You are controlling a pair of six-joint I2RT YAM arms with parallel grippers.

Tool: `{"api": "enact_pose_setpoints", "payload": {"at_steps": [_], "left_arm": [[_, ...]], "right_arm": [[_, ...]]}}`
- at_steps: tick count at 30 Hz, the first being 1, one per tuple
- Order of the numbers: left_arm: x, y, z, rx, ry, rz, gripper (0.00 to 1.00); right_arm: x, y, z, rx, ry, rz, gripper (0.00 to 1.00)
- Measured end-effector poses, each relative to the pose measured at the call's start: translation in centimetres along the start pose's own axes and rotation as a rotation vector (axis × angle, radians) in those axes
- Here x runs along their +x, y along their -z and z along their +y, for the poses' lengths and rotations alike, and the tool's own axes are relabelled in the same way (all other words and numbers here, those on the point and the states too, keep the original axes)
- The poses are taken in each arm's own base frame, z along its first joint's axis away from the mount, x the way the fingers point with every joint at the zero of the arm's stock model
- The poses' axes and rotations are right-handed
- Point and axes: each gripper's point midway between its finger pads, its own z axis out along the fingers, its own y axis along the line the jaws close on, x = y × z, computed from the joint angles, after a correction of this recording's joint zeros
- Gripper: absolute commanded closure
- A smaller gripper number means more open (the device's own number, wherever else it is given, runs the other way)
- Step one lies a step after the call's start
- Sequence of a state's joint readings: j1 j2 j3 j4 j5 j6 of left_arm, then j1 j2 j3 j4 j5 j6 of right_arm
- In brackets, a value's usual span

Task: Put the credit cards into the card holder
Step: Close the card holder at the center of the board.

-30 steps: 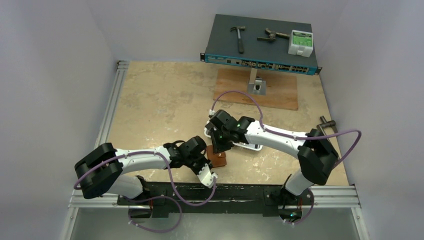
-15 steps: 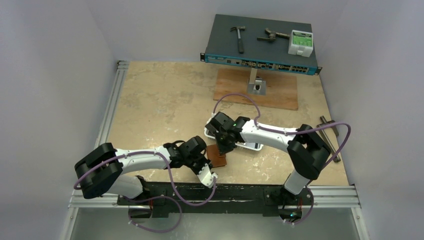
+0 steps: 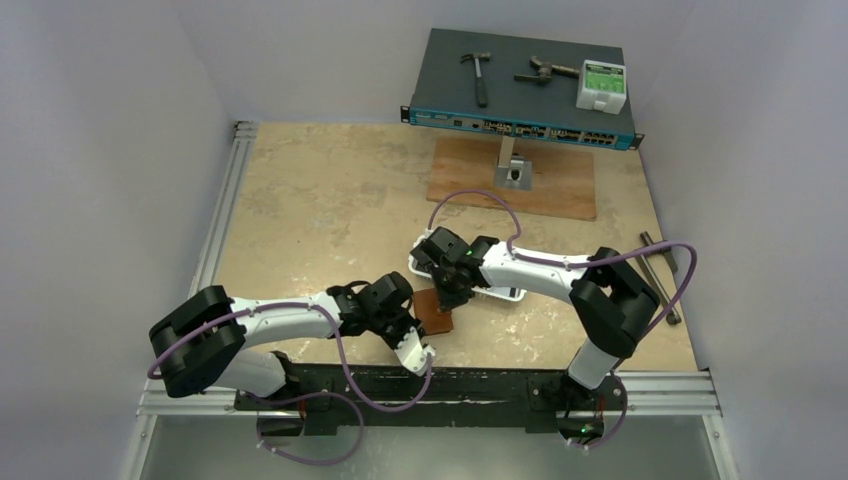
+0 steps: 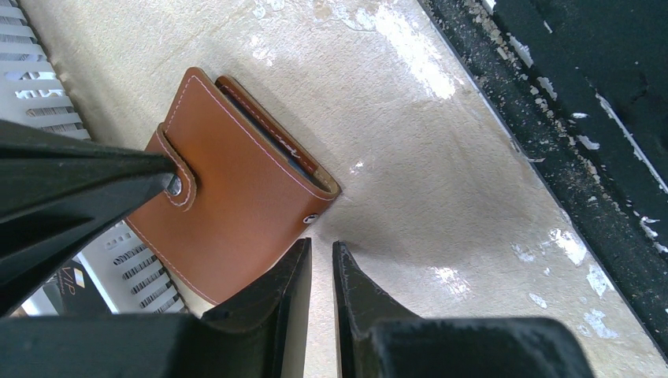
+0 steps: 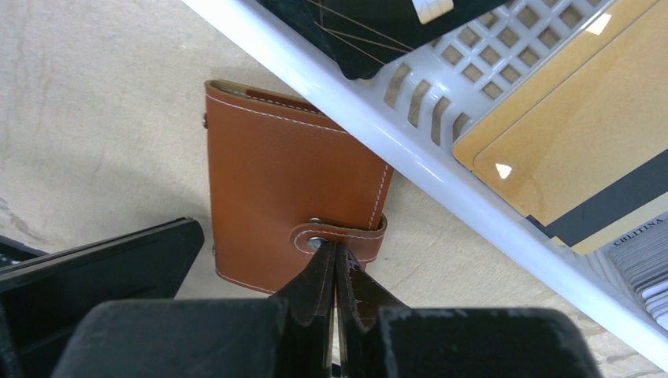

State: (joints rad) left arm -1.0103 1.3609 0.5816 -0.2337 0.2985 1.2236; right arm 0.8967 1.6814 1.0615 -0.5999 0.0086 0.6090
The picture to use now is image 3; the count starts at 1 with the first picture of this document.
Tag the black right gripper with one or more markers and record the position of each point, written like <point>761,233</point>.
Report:
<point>452,290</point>

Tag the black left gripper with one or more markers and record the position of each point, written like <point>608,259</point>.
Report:
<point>409,321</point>

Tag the brown leather card holder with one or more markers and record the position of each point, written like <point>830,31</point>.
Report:
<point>428,311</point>

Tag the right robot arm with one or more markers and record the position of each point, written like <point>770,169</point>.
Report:
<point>613,303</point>

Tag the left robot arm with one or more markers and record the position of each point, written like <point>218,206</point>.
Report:
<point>211,339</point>

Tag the plywood base board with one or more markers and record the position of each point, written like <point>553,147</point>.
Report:
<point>550,181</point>

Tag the small hammer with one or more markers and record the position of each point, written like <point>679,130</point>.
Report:
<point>481,93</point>

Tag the white green electrical module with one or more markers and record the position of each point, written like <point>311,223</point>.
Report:
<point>602,87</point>

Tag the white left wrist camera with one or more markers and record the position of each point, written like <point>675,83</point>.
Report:
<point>413,354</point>

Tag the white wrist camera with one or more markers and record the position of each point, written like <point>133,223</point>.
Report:
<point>413,354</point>
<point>424,232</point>

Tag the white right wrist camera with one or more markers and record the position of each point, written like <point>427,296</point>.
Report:
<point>424,232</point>

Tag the silver metal stand bracket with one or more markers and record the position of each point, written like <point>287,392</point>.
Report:
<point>512,170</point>

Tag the aluminium frame rail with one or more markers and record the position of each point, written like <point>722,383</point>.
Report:
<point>211,253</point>

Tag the metal T-handle tool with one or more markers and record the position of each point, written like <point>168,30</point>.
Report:
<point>673,317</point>

